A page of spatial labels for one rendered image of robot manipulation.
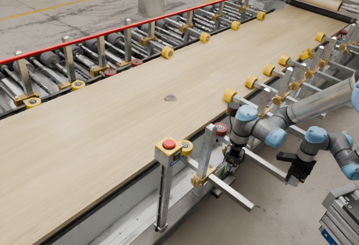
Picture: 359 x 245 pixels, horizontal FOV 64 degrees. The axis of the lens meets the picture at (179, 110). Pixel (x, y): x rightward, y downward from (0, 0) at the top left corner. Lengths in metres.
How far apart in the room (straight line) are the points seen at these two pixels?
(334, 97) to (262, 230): 1.48
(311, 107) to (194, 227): 1.41
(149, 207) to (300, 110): 0.88
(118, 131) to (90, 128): 0.15
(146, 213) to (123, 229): 0.13
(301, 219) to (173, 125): 1.39
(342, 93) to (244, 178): 1.68
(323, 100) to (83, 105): 1.21
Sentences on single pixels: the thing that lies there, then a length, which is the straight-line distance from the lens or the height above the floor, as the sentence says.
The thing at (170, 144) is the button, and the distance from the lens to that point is 0.97.
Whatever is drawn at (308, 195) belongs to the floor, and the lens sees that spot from 2.71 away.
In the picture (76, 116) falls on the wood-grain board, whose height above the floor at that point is 0.90.
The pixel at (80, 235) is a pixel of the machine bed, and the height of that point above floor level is 0.72.
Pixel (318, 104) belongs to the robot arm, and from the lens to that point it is 1.09.
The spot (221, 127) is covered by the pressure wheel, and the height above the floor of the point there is 0.91.
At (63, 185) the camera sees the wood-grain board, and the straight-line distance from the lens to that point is 1.31.
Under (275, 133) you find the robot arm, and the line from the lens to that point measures 1.07.
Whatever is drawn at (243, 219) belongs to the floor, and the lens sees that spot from 2.35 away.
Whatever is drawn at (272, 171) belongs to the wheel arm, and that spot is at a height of 0.85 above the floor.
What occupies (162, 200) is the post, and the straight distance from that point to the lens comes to 1.20.
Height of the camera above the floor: 1.91
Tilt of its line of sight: 38 degrees down
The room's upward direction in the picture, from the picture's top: 7 degrees clockwise
